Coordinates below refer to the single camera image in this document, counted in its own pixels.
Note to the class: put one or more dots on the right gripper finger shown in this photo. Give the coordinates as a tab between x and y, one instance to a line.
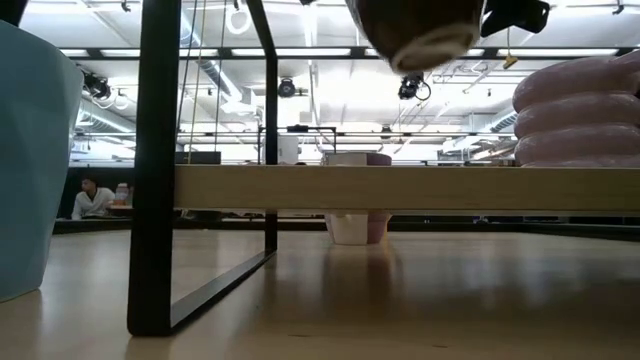
520	15

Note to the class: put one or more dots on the dark brown glazed mug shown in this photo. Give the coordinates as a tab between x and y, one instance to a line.
415	25

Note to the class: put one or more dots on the pale pink ribbed mug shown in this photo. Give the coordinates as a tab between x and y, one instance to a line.
575	110

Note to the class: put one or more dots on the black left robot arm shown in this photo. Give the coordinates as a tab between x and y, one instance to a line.
10	7

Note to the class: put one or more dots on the light wooden shelf board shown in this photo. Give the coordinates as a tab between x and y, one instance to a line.
400	189

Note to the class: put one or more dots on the black tubular stand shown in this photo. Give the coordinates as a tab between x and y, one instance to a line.
300	128

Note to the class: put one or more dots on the white box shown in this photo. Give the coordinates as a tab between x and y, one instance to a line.
288	150

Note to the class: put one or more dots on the black overhead light beam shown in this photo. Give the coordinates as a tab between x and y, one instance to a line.
225	52

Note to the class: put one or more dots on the black monitor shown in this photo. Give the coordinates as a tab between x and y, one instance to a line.
200	158

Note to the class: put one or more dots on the black ceiling-hung device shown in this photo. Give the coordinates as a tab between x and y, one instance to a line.
97	87

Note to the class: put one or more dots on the person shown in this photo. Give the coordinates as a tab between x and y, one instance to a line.
95	202

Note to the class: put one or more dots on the light blue plastic mug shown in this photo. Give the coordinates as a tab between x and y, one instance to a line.
35	175

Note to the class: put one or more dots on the thin black overhead rail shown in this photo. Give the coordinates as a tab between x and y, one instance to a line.
450	134

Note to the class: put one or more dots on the black table rig frame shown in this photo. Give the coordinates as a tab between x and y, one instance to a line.
450	223

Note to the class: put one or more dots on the black metal shelf frame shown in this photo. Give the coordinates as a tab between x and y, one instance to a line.
152	200

